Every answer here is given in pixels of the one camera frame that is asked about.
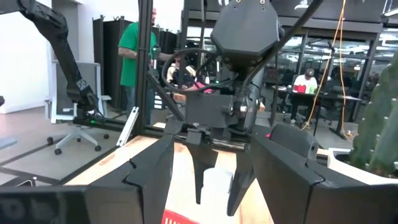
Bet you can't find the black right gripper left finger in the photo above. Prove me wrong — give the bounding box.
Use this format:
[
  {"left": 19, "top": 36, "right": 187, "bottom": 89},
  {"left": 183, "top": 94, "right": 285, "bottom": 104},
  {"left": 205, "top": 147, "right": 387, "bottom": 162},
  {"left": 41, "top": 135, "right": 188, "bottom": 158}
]
[{"left": 85, "top": 134, "right": 175, "bottom": 224}]

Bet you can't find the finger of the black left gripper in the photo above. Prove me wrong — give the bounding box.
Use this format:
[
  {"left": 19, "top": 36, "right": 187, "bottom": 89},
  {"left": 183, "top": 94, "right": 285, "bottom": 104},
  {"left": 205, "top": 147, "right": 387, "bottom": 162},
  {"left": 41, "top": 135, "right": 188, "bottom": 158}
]
[
  {"left": 226, "top": 150, "right": 257, "bottom": 217},
  {"left": 185, "top": 143, "right": 219, "bottom": 205}
]

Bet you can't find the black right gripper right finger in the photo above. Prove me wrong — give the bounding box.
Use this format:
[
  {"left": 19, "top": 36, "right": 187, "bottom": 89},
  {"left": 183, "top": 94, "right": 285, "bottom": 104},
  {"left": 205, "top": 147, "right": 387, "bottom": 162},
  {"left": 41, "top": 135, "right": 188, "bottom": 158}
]
[{"left": 251, "top": 135, "right": 377, "bottom": 224}]

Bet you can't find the white pill bottle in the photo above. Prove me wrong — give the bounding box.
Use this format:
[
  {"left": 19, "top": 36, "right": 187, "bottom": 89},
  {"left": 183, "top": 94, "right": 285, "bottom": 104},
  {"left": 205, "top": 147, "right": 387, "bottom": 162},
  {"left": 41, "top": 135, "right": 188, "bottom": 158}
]
[{"left": 200, "top": 167, "right": 234, "bottom": 224}]

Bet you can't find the red plastic mesh basket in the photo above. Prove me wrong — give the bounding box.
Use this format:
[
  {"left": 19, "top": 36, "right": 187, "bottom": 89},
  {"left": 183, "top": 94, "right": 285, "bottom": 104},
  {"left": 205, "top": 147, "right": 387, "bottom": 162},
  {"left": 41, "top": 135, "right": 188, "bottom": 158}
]
[{"left": 161, "top": 209, "right": 200, "bottom": 224}]

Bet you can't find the person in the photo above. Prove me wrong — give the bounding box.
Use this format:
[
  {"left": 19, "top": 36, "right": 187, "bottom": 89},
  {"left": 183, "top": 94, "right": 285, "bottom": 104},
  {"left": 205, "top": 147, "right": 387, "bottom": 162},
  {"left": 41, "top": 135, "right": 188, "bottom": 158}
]
[
  {"left": 118, "top": 7, "right": 175, "bottom": 125},
  {"left": 290, "top": 67, "right": 318, "bottom": 124},
  {"left": 166, "top": 55, "right": 197, "bottom": 90}
]

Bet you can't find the white plant pot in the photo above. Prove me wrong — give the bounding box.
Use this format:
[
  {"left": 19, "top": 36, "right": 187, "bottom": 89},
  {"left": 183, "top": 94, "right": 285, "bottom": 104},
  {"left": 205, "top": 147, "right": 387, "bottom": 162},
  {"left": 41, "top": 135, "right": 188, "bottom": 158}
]
[{"left": 326, "top": 147, "right": 398, "bottom": 186}]

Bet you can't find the silver aluminium extrusion bar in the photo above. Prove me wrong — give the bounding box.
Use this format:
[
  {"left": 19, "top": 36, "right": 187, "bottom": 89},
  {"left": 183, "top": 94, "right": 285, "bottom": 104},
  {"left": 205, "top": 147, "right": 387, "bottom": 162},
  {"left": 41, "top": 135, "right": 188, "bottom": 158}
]
[{"left": 116, "top": 106, "right": 140, "bottom": 147}]

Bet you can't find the white office chair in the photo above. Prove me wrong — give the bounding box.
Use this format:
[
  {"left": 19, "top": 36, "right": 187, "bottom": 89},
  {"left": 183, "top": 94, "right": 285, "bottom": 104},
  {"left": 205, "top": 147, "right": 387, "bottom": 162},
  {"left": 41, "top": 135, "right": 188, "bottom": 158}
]
[{"left": 44, "top": 60, "right": 112, "bottom": 156}]

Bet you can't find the black desk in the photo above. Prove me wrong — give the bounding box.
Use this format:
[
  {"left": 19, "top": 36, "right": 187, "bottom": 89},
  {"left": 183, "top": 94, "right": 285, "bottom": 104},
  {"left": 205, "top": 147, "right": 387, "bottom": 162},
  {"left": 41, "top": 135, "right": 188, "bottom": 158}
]
[{"left": 273, "top": 88, "right": 363, "bottom": 138}]

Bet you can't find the green cactus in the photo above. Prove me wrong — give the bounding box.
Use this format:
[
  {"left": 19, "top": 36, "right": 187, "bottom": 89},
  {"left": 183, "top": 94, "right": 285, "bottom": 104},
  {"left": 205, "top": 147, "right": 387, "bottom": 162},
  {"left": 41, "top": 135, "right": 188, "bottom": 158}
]
[{"left": 348, "top": 51, "right": 398, "bottom": 178}]

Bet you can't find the black partition panel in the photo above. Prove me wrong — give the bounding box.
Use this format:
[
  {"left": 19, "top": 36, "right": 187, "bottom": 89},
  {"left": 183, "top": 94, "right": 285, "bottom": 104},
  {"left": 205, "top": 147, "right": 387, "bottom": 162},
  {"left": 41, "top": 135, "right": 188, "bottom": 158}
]
[{"left": 92, "top": 15, "right": 137, "bottom": 111}]

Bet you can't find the yellow cable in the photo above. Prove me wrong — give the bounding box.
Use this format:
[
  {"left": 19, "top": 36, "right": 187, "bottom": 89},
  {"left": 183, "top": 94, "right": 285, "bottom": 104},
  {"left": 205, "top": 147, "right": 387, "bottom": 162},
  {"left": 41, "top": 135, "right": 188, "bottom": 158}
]
[
  {"left": 338, "top": 18, "right": 352, "bottom": 138},
  {"left": 300, "top": 0, "right": 346, "bottom": 131}
]

